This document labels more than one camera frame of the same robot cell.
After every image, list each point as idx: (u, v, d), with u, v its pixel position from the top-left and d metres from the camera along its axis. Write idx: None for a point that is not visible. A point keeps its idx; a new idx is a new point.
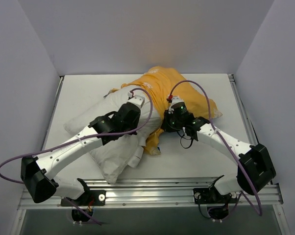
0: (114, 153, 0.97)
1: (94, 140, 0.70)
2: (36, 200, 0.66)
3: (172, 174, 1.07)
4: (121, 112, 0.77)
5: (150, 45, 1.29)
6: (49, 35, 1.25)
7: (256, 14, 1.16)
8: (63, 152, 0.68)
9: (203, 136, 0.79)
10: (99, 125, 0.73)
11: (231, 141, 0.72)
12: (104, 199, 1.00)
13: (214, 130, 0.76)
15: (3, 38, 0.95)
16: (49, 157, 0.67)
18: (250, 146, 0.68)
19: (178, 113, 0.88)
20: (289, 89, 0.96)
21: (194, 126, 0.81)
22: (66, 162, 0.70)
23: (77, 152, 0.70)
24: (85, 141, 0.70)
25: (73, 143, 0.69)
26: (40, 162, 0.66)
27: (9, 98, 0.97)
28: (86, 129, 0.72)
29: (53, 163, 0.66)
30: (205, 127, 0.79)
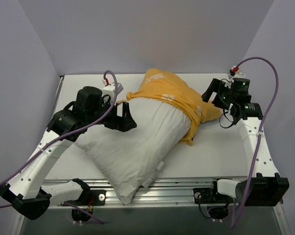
0: (133, 175, 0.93)
1: (59, 143, 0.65)
2: (32, 218, 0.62)
3: (173, 174, 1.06)
4: (80, 100, 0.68)
5: (151, 45, 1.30)
6: (49, 35, 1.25)
7: (256, 14, 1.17)
8: (34, 168, 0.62)
9: (243, 128, 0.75)
10: (58, 124, 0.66)
11: (263, 154, 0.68)
12: (104, 199, 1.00)
13: (257, 132, 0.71)
15: (3, 37, 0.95)
16: (20, 179, 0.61)
18: (275, 174, 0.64)
19: (236, 87, 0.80)
20: (289, 88, 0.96)
21: (243, 111, 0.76)
22: (42, 175, 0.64)
23: (48, 162, 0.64)
24: (50, 150, 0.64)
25: (39, 155, 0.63)
26: (12, 188, 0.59)
27: (10, 97, 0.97)
28: (47, 135, 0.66)
29: (26, 185, 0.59)
30: (253, 121, 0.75)
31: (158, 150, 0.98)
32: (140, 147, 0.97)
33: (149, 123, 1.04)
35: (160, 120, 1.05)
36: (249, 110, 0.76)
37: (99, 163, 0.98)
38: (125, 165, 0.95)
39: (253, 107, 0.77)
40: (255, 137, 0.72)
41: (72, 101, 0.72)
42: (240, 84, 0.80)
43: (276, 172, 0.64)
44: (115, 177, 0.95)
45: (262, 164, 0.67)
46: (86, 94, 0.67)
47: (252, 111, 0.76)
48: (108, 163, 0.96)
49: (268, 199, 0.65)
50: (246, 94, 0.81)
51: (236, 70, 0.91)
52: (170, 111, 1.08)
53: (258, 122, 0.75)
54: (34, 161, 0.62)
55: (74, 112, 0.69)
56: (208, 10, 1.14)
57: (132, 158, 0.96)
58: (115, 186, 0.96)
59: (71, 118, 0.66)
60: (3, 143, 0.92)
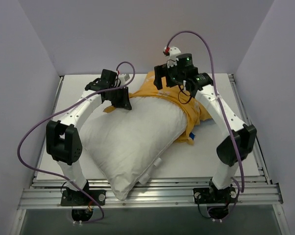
0: (126, 169, 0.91)
1: (97, 97, 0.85)
2: (71, 161, 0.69)
3: (172, 174, 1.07)
4: (105, 75, 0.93)
5: (150, 45, 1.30)
6: (49, 35, 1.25)
7: (256, 15, 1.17)
8: (79, 109, 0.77)
9: (203, 98, 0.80)
10: (92, 87, 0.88)
11: (228, 114, 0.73)
12: (104, 199, 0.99)
13: (215, 97, 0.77)
15: (3, 38, 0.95)
16: (69, 116, 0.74)
18: (243, 125, 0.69)
19: (182, 63, 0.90)
20: (288, 89, 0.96)
21: (197, 83, 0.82)
22: (84, 118, 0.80)
23: (88, 109, 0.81)
24: (90, 99, 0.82)
25: (83, 102, 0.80)
26: (63, 120, 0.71)
27: (9, 97, 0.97)
28: (85, 92, 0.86)
29: (76, 118, 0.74)
30: (207, 89, 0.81)
31: (154, 145, 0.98)
32: (135, 141, 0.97)
33: (145, 119, 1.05)
35: (156, 115, 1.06)
36: (201, 80, 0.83)
37: (96, 156, 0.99)
38: (119, 158, 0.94)
39: (204, 78, 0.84)
40: (215, 101, 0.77)
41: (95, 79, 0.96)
42: (185, 60, 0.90)
43: (243, 123, 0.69)
44: (110, 171, 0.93)
45: (230, 121, 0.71)
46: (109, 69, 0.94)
47: (204, 81, 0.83)
48: (104, 157, 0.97)
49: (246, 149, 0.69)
50: (192, 67, 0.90)
51: (170, 49, 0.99)
52: (166, 106, 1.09)
53: (211, 88, 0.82)
54: (80, 105, 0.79)
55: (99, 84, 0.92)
56: (208, 10, 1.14)
57: (126, 152, 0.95)
58: (110, 181, 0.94)
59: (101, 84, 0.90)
60: (4, 142, 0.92)
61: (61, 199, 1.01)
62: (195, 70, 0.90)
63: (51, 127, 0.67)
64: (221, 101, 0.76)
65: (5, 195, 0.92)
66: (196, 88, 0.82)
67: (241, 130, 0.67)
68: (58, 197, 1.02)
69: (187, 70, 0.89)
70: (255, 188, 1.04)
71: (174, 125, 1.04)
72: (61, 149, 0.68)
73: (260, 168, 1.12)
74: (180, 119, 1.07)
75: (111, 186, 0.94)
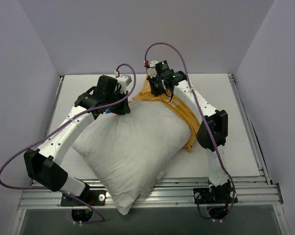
0: (131, 187, 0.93)
1: (85, 116, 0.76)
2: (54, 189, 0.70)
3: (173, 174, 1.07)
4: (101, 84, 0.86)
5: (150, 45, 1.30)
6: (49, 35, 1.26)
7: (256, 15, 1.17)
8: (62, 135, 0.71)
9: (179, 92, 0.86)
10: (84, 101, 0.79)
11: (201, 103, 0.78)
12: (104, 199, 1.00)
13: (190, 89, 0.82)
15: (3, 38, 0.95)
16: (50, 144, 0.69)
18: (215, 110, 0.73)
19: (159, 68, 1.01)
20: (288, 88, 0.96)
21: (173, 80, 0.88)
22: (69, 143, 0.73)
23: (74, 132, 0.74)
24: (78, 120, 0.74)
25: (68, 124, 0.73)
26: (42, 151, 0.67)
27: (9, 98, 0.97)
28: (75, 109, 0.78)
29: (56, 148, 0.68)
30: (183, 83, 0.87)
31: (158, 160, 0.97)
32: (140, 158, 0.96)
33: (149, 131, 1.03)
35: (161, 129, 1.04)
36: (177, 77, 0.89)
37: (99, 171, 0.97)
38: (125, 176, 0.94)
39: (179, 74, 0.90)
40: (189, 93, 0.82)
41: (92, 88, 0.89)
42: (160, 65, 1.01)
43: (216, 109, 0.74)
44: (115, 187, 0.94)
45: (204, 108, 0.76)
46: (106, 79, 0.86)
47: (180, 77, 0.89)
48: (108, 172, 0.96)
49: (221, 133, 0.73)
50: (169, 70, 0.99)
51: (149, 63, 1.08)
52: (171, 119, 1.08)
53: (186, 82, 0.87)
54: (64, 129, 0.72)
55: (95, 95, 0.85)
56: (208, 10, 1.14)
57: (133, 169, 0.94)
58: (114, 196, 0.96)
59: (94, 98, 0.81)
60: (4, 142, 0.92)
61: (60, 199, 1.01)
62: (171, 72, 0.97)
63: (28, 158, 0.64)
64: (195, 92, 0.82)
65: (4, 196, 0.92)
66: (173, 84, 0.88)
67: (213, 114, 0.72)
68: (58, 197, 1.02)
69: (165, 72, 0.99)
70: (255, 189, 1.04)
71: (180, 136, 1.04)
72: (41, 180, 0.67)
73: (260, 168, 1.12)
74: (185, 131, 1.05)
75: (114, 200, 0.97)
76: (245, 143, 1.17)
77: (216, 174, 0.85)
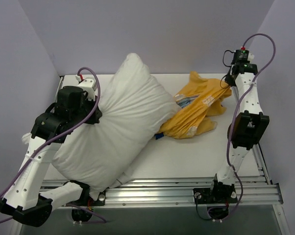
0: (102, 184, 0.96)
1: (48, 148, 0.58)
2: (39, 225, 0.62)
3: (173, 174, 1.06)
4: (61, 100, 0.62)
5: (150, 44, 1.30)
6: (49, 35, 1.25)
7: (256, 15, 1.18)
8: (26, 178, 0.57)
9: (239, 81, 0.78)
10: (42, 128, 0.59)
11: (252, 99, 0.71)
12: (104, 199, 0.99)
13: (251, 82, 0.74)
15: (3, 38, 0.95)
16: (15, 191, 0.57)
18: (259, 112, 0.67)
19: (236, 55, 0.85)
20: (288, 89, 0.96)
21: (241, 67, 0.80)
22: (38, 181, 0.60)
23: (40, 169, 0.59)
24: (39, 156, 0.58)
25: (29, 164, 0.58)
26: (10, 200, 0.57)
27: (9, 98, 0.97)
28: (33, 141, 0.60)
29: (22, 196, 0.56)
30: (248, 75, 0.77)
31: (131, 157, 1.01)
32: (114, 164, 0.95)
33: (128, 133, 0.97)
35: (136, 133, 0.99)
36: (247, 67, 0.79)
37: (68, 175, 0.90)
38: (97, 180, 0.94)
39: (251, 65, 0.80)
40: (248, 86, 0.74)
41: (52, 104, 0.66)
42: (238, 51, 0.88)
43: (260, 112, 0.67)
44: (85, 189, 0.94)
45: (250, 105, 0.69)
46: (67, 92, 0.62)
47: (250, 68, 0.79)
48: (80, 178, 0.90)
49: (252, 137, 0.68)
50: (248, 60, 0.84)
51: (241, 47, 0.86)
52: (147, 120, 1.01)
53: (253, 76, 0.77)
54: (26, 170, 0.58)
55: (57, 114, 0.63)
56: (208, 10, 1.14)
57: (105, 175, 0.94)
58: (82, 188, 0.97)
59: (55, 119, 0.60)
60: (2, 142, 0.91)
61: None
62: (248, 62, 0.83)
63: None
64: (254, 88, 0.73)
65: None
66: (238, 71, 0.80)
67: (254, 114, 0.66)
68: None
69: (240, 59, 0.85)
70: (255, 189, 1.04)
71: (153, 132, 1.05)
72: None
73: (260, 168, 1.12)
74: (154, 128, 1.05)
75: None
76: None
77: (225, 171, 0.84)
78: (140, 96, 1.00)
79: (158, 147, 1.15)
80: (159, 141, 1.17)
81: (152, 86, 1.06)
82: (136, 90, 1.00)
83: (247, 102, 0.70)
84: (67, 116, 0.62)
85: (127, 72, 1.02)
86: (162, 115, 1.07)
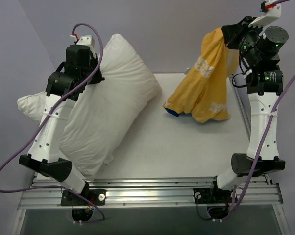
0: (101, 156, 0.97)
1: (63, 105, 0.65)
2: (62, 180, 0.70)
3: (173, 173, 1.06)
4: (71, 58, 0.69)
5: (151, 44, 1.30)
6: (50, 35, 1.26)
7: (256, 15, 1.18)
8: (47, 134, 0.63)
9: (256, 104, 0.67)
10: (56, 86, 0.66)
11: (268, 137, 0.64)
12: (104, 199, 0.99)
13: (269, 113, 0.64)
15: (3, 37, 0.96)
16: (38, 146, 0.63)
18: (275, 156, 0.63)
19: (265, 48, 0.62)
20: (288, 88, 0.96)
21: (260, 84, 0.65)
22: (59, 136, 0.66)
23: (59, 125, 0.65)
24: (57, 112, 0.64)
25: (48, 121, 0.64)
26: (35, 155, 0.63)
27: (10, 98, 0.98)
28: (49, 100, 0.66)
29: (46, 150, 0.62)
30: (267, 96, 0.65)
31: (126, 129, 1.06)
32: (114, 130, 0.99)
33: (128, 97, 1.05)
35: (130, 100, 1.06)
36: (269, 81, 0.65)
37: (68, 145, 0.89)
38: (99, 147, 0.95)
39: (274, 77, 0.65)
40: (266, 117, 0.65)
41: (62, 63, 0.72)
42: (269, 47, 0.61)
43: (276, 155, 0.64)
44: (86, 158, 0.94)
45: (265, 147, 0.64)
46: (74, 50, 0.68)
47: (272, 82, 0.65)
48: (81, 145, 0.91)
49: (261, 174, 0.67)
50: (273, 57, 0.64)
51: (272, 7, 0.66)
52: (139, 88, 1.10)
53: (275, 98, 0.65)
54: (46, 127, 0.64)
55: (67, 72, 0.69)
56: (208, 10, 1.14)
57: (106, 141, 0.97)
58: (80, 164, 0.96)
59: (67, 78, 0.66)
60: (3, 141, 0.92)
61: (61, 198, 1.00)
62: (273, 62, 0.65)
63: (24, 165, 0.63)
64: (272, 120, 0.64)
65: (4, 195, 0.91)
66: (257, 89, 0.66)
67: (271, 160, 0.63)
68: (58, 196, 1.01)
69: (263, 61, 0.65)
70: (255, 188, 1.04)
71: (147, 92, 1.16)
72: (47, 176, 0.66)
73: None
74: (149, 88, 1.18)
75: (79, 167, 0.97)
76: (245, 140, 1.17)
77: (226, 183, 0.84)
78: (132, 66, 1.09)
79: (159, 147, 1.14)
80: (159, 140, 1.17)
81: (139, 61, 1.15)
82: (128, 60, 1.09)
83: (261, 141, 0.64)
84: (78, 74, 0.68)
85: (116, 48, 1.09)
86: (149, 87, 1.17)
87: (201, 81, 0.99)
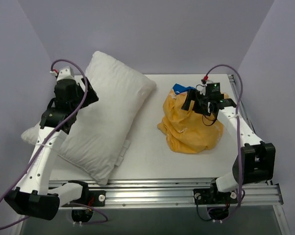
0: (106, 159, 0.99)
1: (57, 134, 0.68)
2: (51, 218, 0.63)
3: (173, 174, 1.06)
4: (60, 94, 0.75)
5: (150, 45, 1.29)
6: (48, 36, 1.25)
7: (256, 16, 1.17)
8: (39, 164, 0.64)
9: (223, 116, 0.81)
10: (50, 119, 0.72)
11: (246, 130, 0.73)
12: (104, 200, 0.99)
13: (235, 115, 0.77)
15: (1, 40, 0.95)
16: (29, 178, 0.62)
18: (260, 141, 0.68)
19: (209, 89, 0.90)
20: (289, 89, 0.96)
21: (219, 104, 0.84)
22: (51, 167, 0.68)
23: (51, 154, 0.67)
24: (50, 142, 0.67)
25: (41, 150, 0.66)
26: (23, 188, 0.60)
27: (8, 100, 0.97)
28: (42, 132, 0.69)
29: (37, 180, 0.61)
30: (228, 109, 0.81)
31: (123, 128, 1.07)
32: (109, 131, 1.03)
33: (112, 99, 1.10)
35: (116, 100, 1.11)
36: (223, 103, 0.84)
37: (72, 158, 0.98)
38: (100, 150, 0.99)
39: (227, 102, 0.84)
40: (234, 119, 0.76)
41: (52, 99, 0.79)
42: (212, 87, 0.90)
43: (260, 140, 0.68)
44: (93, 164, 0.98)
45: (246, 136, 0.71)
46: (62, 86, 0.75)
47: (227, 103, 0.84)
48: (82, 155, 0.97)
49: (264, 171, 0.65)
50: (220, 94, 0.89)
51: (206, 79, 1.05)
52: (123, 88, 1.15)
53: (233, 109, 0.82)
54: (38, 157, 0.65)
55: (58, 106, 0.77)
56: (208, 10, 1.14)
57: (105, 143, 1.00)
58: (92, 173, 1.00)
59: (60, 112, 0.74)
60: (2, 144, 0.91)
61: None
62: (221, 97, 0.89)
63: (11, 200, 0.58)
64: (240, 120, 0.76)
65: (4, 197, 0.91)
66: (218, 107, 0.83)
67: (257, 145, 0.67)
68: None
69: (215, 95, 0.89)
70: (255, 188, 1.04)
71: (138, 92, 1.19)
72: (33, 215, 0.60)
73: None
74: (139, 89, 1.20)
75: (93, 177, 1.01)
76: None
77: (226, 188, 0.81)
78: (110, 75, 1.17)
79: (159, 147, 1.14)
80: (159, 141, 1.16)
81: (120, 68, 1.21)
82: (107, 70, 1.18)
83: (243, 134, 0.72)
84: (69, 107, 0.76)
85: (94, 67, 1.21)
86: (137, 86, 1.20)
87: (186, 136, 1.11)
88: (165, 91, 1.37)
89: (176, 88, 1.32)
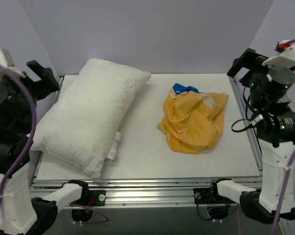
0: (91, 150, 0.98)
1: (12, 179, 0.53)
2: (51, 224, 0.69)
3: (173, 174, 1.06)
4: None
5: (151, 45, 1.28)
6: (49, 35, 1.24)
7: (257, 15, 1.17)
8: (8, 209, 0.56)
9: (270, 153, 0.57)
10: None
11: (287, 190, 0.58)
12: (104, 199, 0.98)
13: (285, 167, 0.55)
15: None
16: (7, 223, 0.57)
18: (291, 208, 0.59)
19: (273, 88, 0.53)
20: None
21: (276, 128, 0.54)
22: (25, 200, 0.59)
23: (18, 195, 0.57)
24: (9, 189, 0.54)
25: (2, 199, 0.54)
26: (7, 231, 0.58)
27: None
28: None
29: (16, 225, 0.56)
30: (282, 147, 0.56)
31: (108, 119, 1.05)
32: (91, 122, 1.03)
33: (98, 92, 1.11)
35: (103, 93, 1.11)
36: (284, 129, 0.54)
37: (60, 152, 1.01)
38: (82, 141, 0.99)
39: (290, 126, 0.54)
40: (282, 170, 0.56)
41: None
42: (278, 87, 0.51)
43: (293, 208, 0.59)
44: (79, 156, 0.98)
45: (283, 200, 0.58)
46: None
47: (289, 130, 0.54)
48: (67, 147, 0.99)
49: None
50: (284, 100, 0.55)
51: (287, 46, 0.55)
52: (109, 81, 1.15)
53: (289, 145, 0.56)
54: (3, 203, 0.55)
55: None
56: (208, 10, 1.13)
57: (88, 134, 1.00)
58: (82, 166, 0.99)
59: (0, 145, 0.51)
60: None
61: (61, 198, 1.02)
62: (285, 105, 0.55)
63: None
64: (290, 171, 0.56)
65: None
66: (267, 130, 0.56)
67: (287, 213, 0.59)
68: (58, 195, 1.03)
69: (275, 104, 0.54)
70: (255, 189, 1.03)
71: (130, 85, 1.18)
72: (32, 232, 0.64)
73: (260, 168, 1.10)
74: (130, 82, 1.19)
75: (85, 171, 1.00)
76: (243, 137, 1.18)
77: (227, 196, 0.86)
78: (99, 72, 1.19)
79: (159, 147, 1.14)
80: (159, 141, 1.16)
81: (110, 65, 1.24)
82: (97, 68, 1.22)
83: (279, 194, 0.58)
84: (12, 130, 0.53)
85: (87, 68, 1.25)
86: (126, 79, 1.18)
87: (184, 135, 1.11)
88: (165, 91, 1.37)
89: (176, 87, 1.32)
